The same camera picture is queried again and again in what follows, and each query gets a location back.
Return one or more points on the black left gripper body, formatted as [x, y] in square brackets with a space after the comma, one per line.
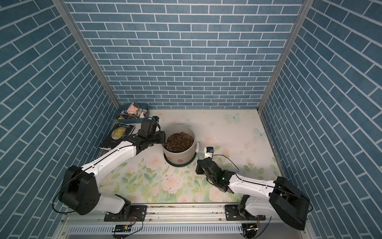
[148, 137]

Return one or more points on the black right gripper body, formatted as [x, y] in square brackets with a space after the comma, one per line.
[202, 162]

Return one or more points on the white ceramic pot with soil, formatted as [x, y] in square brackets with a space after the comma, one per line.
[180, 145]

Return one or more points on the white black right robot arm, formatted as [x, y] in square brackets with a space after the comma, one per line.
[279, 197]

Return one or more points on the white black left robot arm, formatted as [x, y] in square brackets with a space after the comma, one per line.
[80, 185]

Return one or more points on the dark green pot saucer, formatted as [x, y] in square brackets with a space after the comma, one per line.
[179, 164]

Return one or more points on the teal stationery tray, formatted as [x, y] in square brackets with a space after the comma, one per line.
[123, 117]

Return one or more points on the black book gold cover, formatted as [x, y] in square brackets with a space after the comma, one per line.
[119, 133]

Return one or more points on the floral table mat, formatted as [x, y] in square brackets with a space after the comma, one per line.
[240, 143]

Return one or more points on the right black electronics module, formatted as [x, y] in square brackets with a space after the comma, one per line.
[249, 231]

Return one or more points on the green circuit board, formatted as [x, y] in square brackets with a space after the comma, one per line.
[122, 229]

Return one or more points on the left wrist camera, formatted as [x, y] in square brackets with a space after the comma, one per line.
[155, 118]

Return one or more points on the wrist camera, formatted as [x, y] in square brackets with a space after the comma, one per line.
[209, 152]
[155, 118]

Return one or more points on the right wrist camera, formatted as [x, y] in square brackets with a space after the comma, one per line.
[209, 152]

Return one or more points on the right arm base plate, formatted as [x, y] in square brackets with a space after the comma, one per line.
[237, 212]

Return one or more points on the aluminium front rail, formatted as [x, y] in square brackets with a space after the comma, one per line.
[177, 221]

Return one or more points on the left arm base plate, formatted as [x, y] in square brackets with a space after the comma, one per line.
[127, 213]

